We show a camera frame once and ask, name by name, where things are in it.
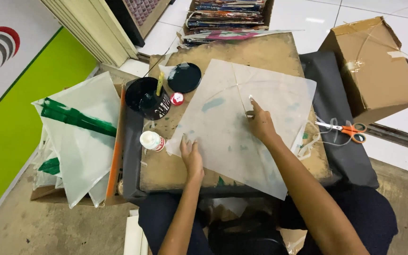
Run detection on person's left hand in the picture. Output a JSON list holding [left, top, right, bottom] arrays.
[[180, 134, 205, 180]]

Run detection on person's right hand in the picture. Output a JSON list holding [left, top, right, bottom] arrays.
[[246, 98, 278, 144]]

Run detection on white paper kite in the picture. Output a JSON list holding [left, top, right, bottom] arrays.
[[165, 59, 317, 201]]

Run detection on white glue bottle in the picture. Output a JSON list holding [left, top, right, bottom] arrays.
[[140, 131, 166, 152]]

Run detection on red and white bottle cap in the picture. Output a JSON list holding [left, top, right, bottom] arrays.
[[170, 92, 185, 106]]

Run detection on black paint can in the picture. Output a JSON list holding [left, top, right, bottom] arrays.
[[125, 76, 171, 121]]

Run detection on black paint can lid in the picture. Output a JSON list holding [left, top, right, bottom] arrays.
[[167, 62, 202, 94]]

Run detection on wooden paint brush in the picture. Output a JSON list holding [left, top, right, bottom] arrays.
[[156, 72, 165, 97]]

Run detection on white paper sheets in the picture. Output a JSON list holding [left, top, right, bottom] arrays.
[[123, 209, 149, 255]]

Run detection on carton of painted white kites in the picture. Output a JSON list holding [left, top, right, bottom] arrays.
[[30, 71, 127, 209]]

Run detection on pink and green kite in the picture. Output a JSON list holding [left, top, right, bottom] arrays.
[[182, 29, 297, 41]]

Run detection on brown cardboard work board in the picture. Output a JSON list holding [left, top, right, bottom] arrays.
[[140, 32, 332, 192]]

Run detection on white paper strip scraps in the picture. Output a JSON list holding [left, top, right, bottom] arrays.
[[291, 115, 353, 162]]

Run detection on carton of colourful kites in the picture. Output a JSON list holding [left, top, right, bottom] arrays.
[[179, 0, 275, 48]]

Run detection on dark wooden framed panel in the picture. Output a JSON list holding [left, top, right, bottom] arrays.
[[106, 0, 172, 48]]

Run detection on cream folding door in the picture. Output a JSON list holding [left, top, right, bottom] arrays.
[[40, 0, 139, 68]]

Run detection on black low table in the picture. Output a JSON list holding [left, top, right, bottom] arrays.
[[123, 52, 380, 206]]

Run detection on person's dark trousers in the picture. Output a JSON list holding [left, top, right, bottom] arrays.
[[138, 184, 399, 255]]

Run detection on green and white banner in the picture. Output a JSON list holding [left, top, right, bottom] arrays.
[[0, 0, 99, 234]]

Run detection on large brown cardboard box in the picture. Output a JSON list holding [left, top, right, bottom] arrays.
[[318, 16, 408, 124]]

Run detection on orange handled scissors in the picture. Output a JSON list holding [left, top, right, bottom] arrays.
[[314, 121, 367, 144]]

